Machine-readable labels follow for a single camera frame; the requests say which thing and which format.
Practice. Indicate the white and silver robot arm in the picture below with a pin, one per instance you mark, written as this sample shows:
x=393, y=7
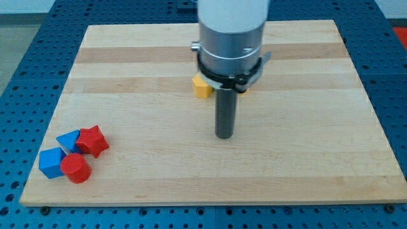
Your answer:
x=230, y=41

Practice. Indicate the yellow block left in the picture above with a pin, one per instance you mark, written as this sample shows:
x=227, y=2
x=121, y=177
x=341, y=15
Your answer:
x=200, y=88

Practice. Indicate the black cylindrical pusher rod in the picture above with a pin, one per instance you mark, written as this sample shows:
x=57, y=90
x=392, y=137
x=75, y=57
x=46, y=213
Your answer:
x=226, y=103

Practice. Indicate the wooden board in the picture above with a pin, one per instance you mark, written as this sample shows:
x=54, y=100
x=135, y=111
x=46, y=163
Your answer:
x=305, y=132

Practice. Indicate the red star block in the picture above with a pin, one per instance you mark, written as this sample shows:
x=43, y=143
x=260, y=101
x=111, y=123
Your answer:
x=91, y=141

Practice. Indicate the blue triangle block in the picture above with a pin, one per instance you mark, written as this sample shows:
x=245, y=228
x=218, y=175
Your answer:
x=68, y=142

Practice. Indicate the red cylinder block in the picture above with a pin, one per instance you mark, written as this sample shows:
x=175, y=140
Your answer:
x=75, y=168

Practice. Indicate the blue cube block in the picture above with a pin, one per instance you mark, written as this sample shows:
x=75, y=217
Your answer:
x=49, y=162

